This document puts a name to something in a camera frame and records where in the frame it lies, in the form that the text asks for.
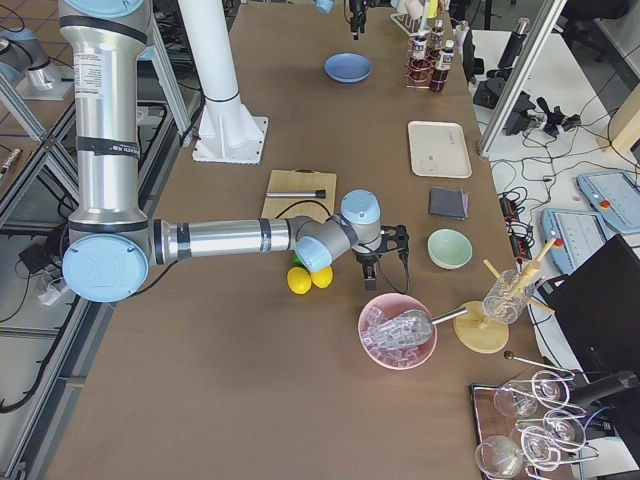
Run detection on green lime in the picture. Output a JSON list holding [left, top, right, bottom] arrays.
[[292, 253, 304, 267]]

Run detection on pink bowl with ice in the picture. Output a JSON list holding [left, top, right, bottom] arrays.
[[357, 293, 437, 370]]

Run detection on yellow lemon upper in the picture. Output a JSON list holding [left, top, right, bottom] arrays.
[[310, 266, 334, 289]]

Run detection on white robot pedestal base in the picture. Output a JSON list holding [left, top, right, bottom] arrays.
[[179, 0, 268, 165]]

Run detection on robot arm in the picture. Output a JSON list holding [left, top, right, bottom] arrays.
[[313, 0, 368, 40], [59, 1, 409, 302]]

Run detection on tea bottle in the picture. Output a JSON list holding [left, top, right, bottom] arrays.
[[429, 19, 444, 58], [429, 40, 455, 92], [409, 30, 428, 82]]

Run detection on grey folded cloth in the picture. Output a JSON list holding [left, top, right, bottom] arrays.
[[429, 186, 469, 220]]

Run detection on coloured cup rack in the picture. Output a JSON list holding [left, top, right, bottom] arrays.
[[390, 0, 449, 36]]

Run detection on wooden cup stand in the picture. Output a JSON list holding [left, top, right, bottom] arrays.
[[453, 238, 555, 354]]

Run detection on lower right tea bottle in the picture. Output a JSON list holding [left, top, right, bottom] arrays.
[[429, 19, 444, 58]]

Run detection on yellow lemon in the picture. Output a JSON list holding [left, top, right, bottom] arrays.
[[286, 266, 312, 295], [310, 266, 334, 289]]

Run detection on teach pendant near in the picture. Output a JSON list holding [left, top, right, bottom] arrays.
[[540, 208, 613, 274]]

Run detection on metal ice scoop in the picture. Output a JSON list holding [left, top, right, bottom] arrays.
[[389, 307, 468, 349]]

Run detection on green bowl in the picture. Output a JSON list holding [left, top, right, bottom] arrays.
[[427, 229, 473, 270]]

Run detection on steel muddler black tip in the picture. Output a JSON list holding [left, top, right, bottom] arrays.
[[266, 189, 327, 199]]

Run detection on black monitor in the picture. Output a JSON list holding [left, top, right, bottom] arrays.
[[540, 234, 639, 373]]

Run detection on wine glass rack tray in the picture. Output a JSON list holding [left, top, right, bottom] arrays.
[[470, 367, 599, 479]]

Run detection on lower left tea bottle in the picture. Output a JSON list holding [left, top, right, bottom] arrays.
[[429, 40, 455, 92]]

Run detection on copper wire bottle rack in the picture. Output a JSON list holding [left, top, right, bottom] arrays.
[[405, 35, 455, 92]]

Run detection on cream rabbit tray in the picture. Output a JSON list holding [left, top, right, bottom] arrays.
[[408, 121, 472, 179]]

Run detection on yellow lemon lower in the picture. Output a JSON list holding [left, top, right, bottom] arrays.
[[286, 266, 312, 295]]

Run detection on blue plate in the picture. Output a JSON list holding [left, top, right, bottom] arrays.
[[324, 53, 373, 84]]

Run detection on teach pendant far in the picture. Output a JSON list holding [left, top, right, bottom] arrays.
[[576, 170, 639, 234]]

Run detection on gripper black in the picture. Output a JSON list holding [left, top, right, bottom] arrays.
[[353, 225, 408, 290], [346, 0, 368, 40]]

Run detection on top tea bottle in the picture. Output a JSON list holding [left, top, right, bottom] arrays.
[[409, 30, 428, 82]]

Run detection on clear glass mug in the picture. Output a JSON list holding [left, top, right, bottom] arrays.
[[482, 270, 535, 325]]

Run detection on wooden cutting board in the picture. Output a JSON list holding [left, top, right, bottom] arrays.
[[261, 170, 337, 221]]

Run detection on teach pendant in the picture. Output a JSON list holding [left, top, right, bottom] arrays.
[[540, 208, 613, 274], [576, 170, 639, 234]]

